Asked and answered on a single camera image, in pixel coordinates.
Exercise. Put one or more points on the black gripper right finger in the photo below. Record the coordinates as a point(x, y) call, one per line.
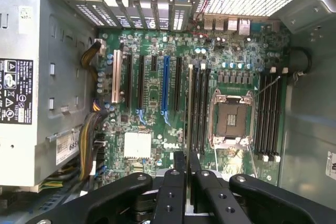
point(215, 195)

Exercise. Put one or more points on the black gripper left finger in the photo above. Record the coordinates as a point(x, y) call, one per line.
point(172, 200)

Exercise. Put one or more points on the blue expansion slot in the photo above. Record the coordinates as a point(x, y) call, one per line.
point(165, 85)

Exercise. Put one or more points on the long black expansion slot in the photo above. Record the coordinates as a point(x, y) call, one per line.
point(141, 82)
point(178, 83)
point(128, 79)

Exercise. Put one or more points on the white PCI expansion slot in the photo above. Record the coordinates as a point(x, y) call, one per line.
point(116, 77)

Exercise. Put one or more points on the short black expansion slot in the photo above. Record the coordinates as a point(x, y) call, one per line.
point(154, 62)

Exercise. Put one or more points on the metal expansion slot cover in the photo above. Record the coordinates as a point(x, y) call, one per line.
point(150, 22)
point(178, 19)
point(137, 22)
point(163, 23)
point(85, 14)
point(105, 16)

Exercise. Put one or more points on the white chipset heatsink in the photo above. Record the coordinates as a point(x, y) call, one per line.
point(137, 145)

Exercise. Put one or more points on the metal CPU socket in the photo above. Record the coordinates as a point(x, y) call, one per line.
point(231, 119)

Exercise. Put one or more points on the grey metal PC case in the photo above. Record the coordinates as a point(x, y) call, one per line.
point(309, 129)

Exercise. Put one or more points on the white barcode label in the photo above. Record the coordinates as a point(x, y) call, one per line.
point(67, 148)

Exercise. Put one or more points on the white certification sticker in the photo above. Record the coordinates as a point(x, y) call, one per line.
point(331, 166)

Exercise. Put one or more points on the green Dell motherboard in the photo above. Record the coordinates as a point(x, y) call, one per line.
point(183, 45)

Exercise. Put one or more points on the silver rear port block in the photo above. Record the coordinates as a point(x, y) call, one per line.
point(244, 26)
point(232, 24)
point(208, 24)
point(220, 24)

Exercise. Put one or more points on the black white rating label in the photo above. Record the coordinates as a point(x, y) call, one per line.
point(15, 90)

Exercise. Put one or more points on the perforated metal fan grille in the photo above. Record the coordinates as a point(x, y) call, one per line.
point(244, 1)

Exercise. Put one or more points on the silver power supply unit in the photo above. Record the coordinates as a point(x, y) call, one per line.
point(21, 37)

